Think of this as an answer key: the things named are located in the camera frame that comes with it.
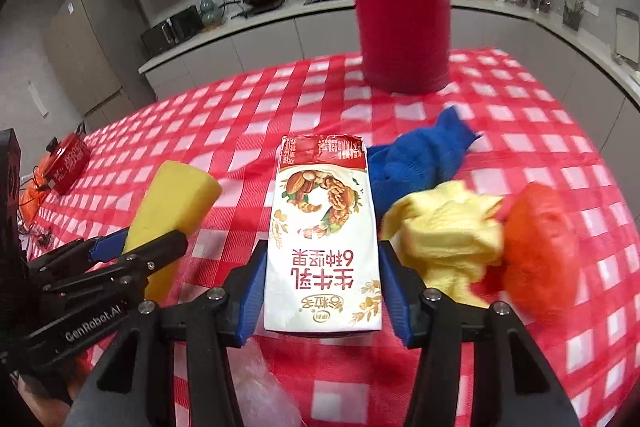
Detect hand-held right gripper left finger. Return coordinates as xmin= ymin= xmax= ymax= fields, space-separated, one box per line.
xmin=75 ymin=239 xmax=269 ymax=427

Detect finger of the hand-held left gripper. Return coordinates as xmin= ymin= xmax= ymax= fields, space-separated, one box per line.
xmin=42 ymin=231 xmax=189 ymax=304
xmin=27 ymin=227 xmax=134 ymax=279

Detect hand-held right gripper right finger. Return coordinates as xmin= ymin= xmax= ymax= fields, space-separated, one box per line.
xmin=378 ymin=241 xmax=569 ymax=427

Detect yellow sponge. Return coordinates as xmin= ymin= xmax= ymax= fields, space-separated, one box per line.
xmin=122 ymin=160 xmax=224 ymax=303

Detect white milk carton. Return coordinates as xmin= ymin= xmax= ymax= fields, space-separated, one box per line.
xmin=263 ymin=134 xmax=384 ymax=339

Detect yellow cloth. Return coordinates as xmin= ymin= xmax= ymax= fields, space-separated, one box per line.
xmin=382 ymin=180 xmax=507 ymax=309

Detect orange mesh bag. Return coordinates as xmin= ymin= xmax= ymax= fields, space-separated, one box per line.
xmin=19 ymin=156 xmax=57 ymax=229

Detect small red pot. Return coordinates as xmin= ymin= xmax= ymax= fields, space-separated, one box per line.
xmin=46 ymin=131 xmax=92 ymax=196

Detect clear crumpled plastic bag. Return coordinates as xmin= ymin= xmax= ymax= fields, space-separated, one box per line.
xmin=229 ymin=341 xmax=302 ymax=427

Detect black printed box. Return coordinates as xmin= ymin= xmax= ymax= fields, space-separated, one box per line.
xmin=0 ymin=129 xmax=24 ymax=259

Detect blue cloth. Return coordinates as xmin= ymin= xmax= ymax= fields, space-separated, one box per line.
xmin=366 ymin=105 xmax=482 ymax=219

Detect red checkered tablecloth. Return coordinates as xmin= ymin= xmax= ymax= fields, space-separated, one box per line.
xmin=19 ymin=49 xmax=640 ymax=427

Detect beige refrigerator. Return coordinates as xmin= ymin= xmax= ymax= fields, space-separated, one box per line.
xmin=41 ymin=0 xmax=157 ymax=128

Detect black microwave oven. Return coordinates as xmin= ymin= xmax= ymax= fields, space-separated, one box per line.
xmin=140 ymin=5 xmax=204 ymax=56

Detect grey lower cabinets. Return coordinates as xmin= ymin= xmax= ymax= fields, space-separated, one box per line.
xmin=138 ymin=0 xmax=640 ymax=168

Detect green ceramic vase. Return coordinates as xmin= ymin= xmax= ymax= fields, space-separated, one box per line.
xmin=199 ymin=0 xmax=221 ymax=26

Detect red thermos flask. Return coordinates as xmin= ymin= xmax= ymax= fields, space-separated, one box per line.
xmin=334 ymin=0 xmax=472 ymax=96

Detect utensil holder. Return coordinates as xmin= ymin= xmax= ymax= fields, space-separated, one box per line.
xmin=562 ymin=0 xmax=586 ymax=31

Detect white cutting board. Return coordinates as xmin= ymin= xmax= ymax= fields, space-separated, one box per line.
xmin=612 ymin=8 xmax=640 ymax=66

